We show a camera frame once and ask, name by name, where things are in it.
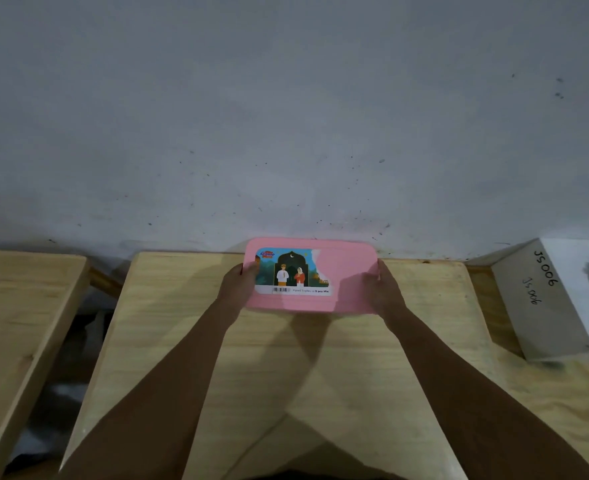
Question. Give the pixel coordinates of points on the light wooden table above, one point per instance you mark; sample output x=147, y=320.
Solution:
x=14, y=334

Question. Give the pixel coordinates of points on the white cardboard box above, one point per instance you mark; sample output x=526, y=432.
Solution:
x=539, y=314

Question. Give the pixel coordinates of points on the person's left hand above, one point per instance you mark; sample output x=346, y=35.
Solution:
x=237, y=289

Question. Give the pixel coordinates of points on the person's right forearm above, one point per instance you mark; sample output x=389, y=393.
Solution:
x=474, y=404

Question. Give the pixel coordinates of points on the person's right hand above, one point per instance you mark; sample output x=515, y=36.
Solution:
x=387, y=294

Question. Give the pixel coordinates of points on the plywood table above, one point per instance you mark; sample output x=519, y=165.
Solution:
x=564, y=394

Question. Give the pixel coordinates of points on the person's black shorts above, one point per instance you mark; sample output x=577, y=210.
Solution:
x=324, y=475

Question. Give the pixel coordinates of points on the person's left forearm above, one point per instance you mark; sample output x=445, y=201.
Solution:
x=154, y=394

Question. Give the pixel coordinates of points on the pink lid with picture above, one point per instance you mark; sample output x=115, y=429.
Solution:
x=349, y=284

